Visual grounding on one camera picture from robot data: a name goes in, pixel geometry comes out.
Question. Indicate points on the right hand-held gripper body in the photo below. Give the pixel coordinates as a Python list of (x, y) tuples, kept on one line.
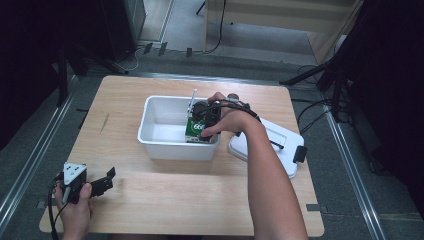
[(208, 115)]

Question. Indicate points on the grey floor tape piece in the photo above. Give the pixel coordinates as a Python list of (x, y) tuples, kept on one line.
[(316, 208)]

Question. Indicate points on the person's left hand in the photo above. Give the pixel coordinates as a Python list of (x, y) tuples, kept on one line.
[(75, 216)]

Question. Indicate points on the black lid latch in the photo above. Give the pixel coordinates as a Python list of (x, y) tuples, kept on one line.
[(300, 154)]

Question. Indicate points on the dark cabinet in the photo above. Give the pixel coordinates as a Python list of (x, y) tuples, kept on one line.
[(128, 26)]

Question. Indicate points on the metal floor rail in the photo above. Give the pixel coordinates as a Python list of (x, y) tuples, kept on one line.
[(206, 78), (33, 156), (356, 180)]

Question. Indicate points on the person's right hand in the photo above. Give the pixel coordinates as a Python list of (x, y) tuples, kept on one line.
[(233, 121)]

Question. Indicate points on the green label box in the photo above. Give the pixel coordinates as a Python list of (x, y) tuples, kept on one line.
[(195, 131)]

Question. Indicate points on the black metal stand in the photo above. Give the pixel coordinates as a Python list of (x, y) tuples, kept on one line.
[(63, 76)]

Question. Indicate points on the black tripod stand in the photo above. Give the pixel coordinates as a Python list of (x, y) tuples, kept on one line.
[(320, 71)]

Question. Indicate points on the black curtain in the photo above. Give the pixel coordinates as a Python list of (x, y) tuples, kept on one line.
[(393, 83)]

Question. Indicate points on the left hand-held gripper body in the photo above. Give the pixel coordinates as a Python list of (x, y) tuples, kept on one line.
[(75, 175)]

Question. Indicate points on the white plastic lid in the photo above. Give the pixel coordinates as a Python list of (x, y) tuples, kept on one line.
[(283, 146)]

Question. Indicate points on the white plastic bin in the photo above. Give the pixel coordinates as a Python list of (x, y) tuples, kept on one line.
[(166, 120)]

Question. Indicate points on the beige wooden furniture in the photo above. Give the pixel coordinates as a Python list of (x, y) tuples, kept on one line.
[(266, 16)]

